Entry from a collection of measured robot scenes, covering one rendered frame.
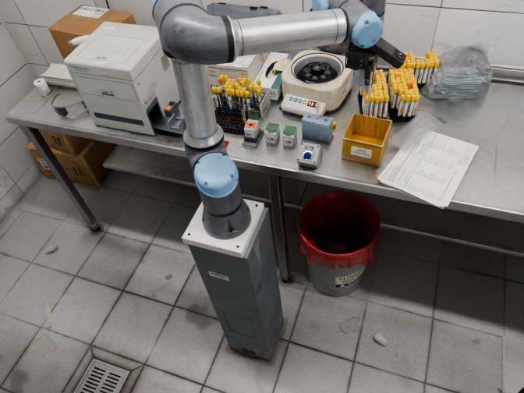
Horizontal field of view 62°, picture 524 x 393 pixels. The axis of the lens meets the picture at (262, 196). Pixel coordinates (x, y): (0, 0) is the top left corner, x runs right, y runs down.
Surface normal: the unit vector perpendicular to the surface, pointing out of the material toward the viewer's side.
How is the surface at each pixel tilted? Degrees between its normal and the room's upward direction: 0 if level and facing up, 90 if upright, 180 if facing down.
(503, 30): 90
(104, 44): 0
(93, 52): 0
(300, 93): 90
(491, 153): 0
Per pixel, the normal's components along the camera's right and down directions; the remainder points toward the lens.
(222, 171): -0.04, -0.56
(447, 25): -0.33, 0.74
